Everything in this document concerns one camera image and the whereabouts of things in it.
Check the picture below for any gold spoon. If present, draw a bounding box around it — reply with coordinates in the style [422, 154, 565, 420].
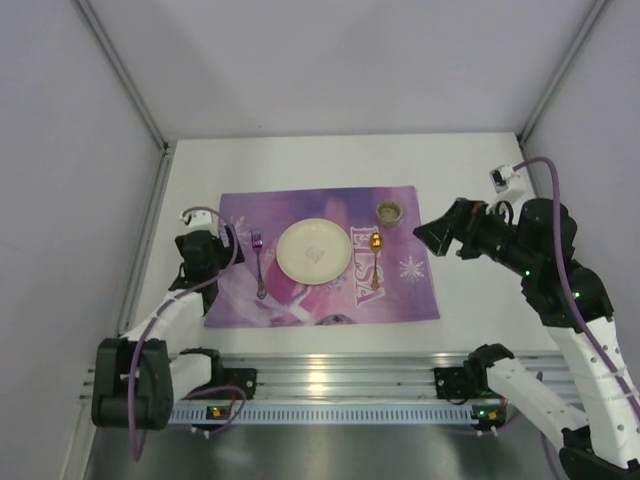
[369, 231, 383, 291]

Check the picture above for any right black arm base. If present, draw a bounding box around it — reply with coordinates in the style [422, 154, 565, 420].
[433, 367, 493, 405]

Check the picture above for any aluminium frame post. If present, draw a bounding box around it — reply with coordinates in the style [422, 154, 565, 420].
[72, 0, 169, 153]
[516, 0, 613, 149]

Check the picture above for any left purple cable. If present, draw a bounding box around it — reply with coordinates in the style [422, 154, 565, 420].
[128, 207, 249, 462]

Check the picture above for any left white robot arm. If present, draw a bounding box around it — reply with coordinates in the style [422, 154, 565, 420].
[91, 206, 244, 431]

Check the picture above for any right aluminium frame post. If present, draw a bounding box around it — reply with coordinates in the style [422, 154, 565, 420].
[516, 0, 613, 149]

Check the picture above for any purple Elsa placemat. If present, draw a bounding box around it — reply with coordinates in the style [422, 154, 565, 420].
[206, 186, 440, 329]

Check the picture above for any purple metallic fork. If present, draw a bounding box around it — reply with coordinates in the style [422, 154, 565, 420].
[251, 229, 267, 300]

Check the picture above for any small glass cup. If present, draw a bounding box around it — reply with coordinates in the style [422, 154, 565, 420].
[376, 200, 404, 228]

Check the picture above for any left aluminium frame post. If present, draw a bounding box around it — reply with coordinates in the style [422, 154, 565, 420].
[72, 0, 169, 153]

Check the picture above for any cream round plate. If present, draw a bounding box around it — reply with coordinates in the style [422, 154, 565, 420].
[276, 218, 353, 286]

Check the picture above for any perforated grey cable duct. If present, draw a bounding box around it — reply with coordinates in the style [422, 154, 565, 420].
[169, 402, 506, 426]

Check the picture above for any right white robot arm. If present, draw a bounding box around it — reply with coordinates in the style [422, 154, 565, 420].
[414, 165, 639, 479]

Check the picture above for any aluminium mounting rail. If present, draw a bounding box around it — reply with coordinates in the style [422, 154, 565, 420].
[79, 352, 626, 404]

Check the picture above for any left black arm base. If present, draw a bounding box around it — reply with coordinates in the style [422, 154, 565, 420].
[173, 367, 258, 402]

